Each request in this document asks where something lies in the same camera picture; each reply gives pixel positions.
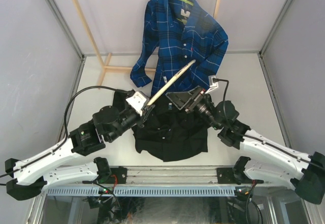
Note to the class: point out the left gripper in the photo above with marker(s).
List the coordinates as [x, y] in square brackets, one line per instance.
[145, 112]

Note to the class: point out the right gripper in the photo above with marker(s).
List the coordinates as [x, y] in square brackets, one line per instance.
[181, 99]

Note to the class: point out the black shirt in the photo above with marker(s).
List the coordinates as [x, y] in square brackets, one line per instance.
[170, 134]

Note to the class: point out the cream wooden hanger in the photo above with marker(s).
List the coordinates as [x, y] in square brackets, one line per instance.
[170, 82]

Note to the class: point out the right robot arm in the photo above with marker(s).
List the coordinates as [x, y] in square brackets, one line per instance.
[261, 158]

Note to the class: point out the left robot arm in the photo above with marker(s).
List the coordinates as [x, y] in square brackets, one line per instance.
[49, 168]

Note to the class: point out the blue plaid shirt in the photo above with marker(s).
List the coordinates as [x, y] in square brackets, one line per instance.
[175, 34]

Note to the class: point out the wooden clothes rack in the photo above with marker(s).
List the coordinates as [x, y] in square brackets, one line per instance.
[105, 64]

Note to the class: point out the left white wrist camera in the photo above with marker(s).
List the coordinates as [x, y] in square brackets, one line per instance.
[138, 101]

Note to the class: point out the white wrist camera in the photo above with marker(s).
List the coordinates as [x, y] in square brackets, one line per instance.
[213, 84]
[138, 101]

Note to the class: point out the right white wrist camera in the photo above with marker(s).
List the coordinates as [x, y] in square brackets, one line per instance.
[213, 84]

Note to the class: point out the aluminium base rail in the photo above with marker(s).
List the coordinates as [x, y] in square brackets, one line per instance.
[172, 174]

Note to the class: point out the left black mount plate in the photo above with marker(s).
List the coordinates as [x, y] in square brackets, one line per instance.
[117, 175]

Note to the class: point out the black mount plate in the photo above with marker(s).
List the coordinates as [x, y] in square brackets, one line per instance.
[117, 175]
[225, 175]

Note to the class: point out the right black mount plate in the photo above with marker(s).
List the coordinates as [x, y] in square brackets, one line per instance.
[225, 175]

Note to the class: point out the blue slotted cable duct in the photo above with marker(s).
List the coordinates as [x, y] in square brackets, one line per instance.
[144, 191]

